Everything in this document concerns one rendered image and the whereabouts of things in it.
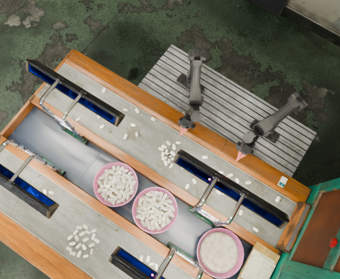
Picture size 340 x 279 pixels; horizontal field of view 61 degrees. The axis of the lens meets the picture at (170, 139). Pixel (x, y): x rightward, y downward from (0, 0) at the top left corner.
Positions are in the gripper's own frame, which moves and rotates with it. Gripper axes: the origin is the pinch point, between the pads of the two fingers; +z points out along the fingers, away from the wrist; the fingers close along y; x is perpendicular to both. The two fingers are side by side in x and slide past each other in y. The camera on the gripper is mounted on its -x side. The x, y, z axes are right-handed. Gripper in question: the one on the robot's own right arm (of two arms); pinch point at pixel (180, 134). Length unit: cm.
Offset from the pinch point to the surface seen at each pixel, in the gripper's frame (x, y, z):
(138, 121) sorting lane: 2.5, -29.1, 8.8
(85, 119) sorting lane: -9, -59, 22
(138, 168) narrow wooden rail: -15.9, -11.0, 26.6
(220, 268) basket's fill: -28, 59, 46
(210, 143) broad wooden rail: 8.2, 18.2, -1.8
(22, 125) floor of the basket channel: -20, -93, 45
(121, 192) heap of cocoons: -26, -12, 41
